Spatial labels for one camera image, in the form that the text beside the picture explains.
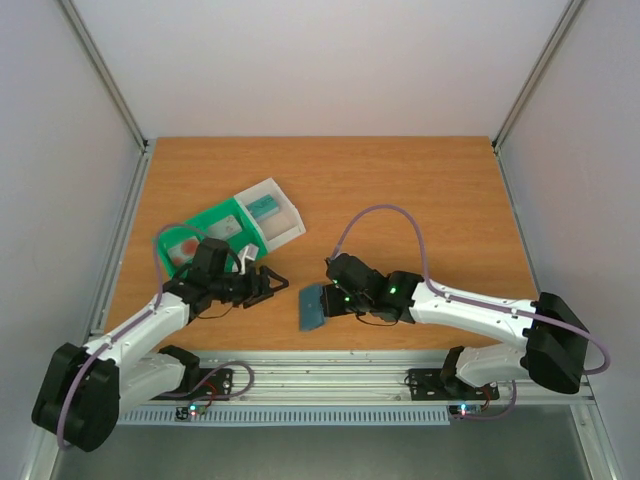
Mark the blue card holder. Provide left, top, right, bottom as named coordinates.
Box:
left=298, top=284, right=327, bottom=332

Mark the left aluminium frame post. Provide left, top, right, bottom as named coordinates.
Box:
left=54, top=0, right=151, bottom=154

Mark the front aluminium rail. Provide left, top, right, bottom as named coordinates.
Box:
left=118, top=350, right=595, bottom=414

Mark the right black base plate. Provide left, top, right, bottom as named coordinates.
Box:
left=404, top=368, right=500, bottom=401

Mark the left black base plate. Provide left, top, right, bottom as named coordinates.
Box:
left=155, top=368, right=234, bottom=401

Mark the white card in middle compartment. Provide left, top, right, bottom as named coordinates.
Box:
left=206, top=215, right=243, bottom=241

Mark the green plastic bin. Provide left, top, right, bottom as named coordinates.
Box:
left=152, top=198, right=268, bottom=276

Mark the left small circuit board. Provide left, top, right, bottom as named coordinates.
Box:
left=174, top=404, right=208, bottom=422

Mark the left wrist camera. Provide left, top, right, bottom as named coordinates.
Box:
left=238, top=244, right=259, bottom=275

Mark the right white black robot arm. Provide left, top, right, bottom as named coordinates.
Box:
left=320, top=253, right=587, bottom=397

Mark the grey slotted cable duct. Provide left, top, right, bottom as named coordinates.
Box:
left=118, top=405, right=449, bottom=428

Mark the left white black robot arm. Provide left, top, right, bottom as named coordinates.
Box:
left=31, top=238, right=289, bottom=452

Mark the right small circuit board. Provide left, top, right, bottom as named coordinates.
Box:
left=448, top=402, right=483, bottom=420

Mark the small circuit board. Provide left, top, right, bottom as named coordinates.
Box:
left=174, top=404, right=208, bottom=422
left=448, top=402, right=483, bottom=420

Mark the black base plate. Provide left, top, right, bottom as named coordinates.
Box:
left=404, top=368, right=500, bottom=401
left=155, top=368, right=234, bottom=401

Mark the red patterned card in bin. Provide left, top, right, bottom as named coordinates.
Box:
left=167, top=236, right=199, bottom=267

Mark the teal card stack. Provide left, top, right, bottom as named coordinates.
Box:
left=246, top=194, right=280, bottom=222

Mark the aluminium frame post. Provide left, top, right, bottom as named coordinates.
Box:
left=54, top=0, right=151, bottom=154
left=490, top=0, right=589, bottom=151

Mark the white plastic bin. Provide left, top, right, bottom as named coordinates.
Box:
left=234, top=178, right=306, bottom=252

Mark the right aluminium frame post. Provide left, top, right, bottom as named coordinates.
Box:
left=490, top=0, right=589, bottom=151

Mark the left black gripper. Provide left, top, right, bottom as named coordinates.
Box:
left=212, top=266, right=290, bottom=308

